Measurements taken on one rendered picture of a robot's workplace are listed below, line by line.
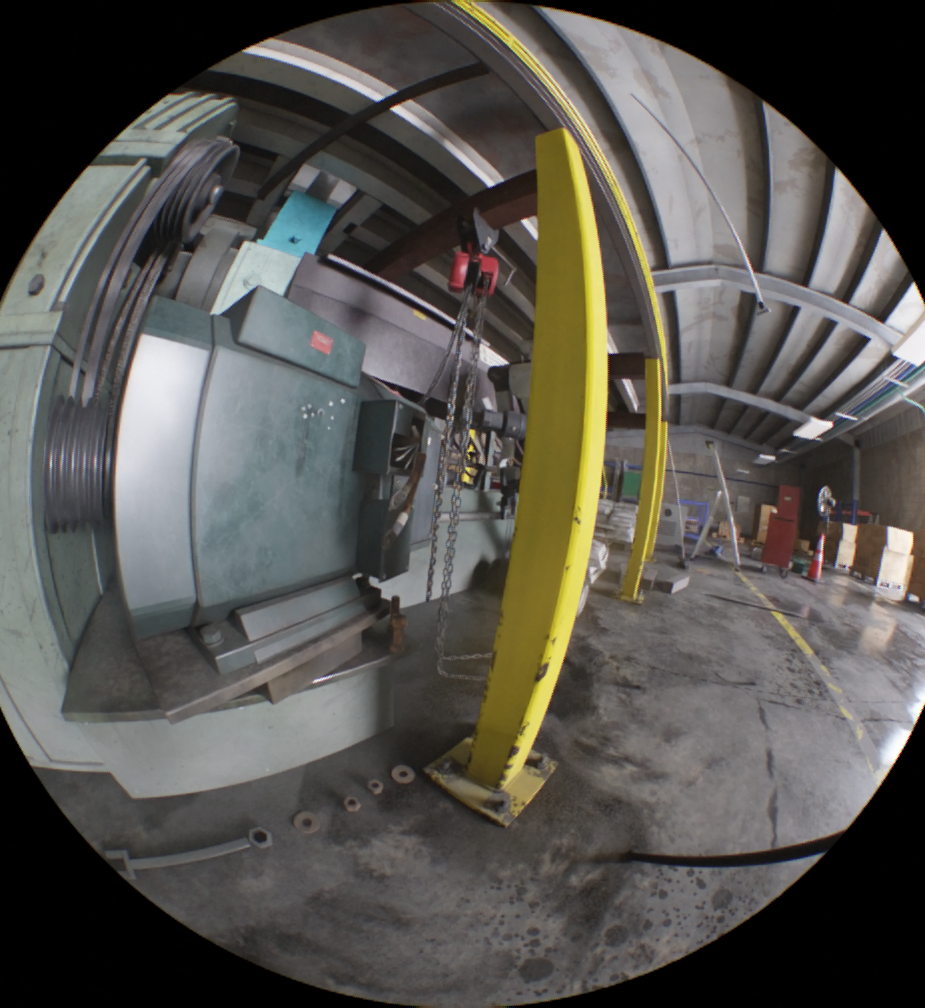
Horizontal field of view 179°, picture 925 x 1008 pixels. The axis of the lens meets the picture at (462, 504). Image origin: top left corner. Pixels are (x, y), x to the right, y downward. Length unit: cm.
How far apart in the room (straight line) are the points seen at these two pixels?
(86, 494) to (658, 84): 551
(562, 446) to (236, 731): 73
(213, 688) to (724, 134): 607
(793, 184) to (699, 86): 189
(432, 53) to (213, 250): 100
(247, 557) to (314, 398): 25
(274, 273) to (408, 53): 102
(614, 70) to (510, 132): 371
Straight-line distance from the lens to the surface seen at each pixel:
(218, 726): 63
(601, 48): 503
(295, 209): 155
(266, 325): 44
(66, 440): 51
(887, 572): 779
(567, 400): 42
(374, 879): 66
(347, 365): 53
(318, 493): 49
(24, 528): 64
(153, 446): 37
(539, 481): 42
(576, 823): 76
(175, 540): 39
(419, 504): 75
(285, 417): 44
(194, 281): 115
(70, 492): 51
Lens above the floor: 64
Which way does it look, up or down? 5 degrees down
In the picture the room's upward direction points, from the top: 7 degrees clockwise
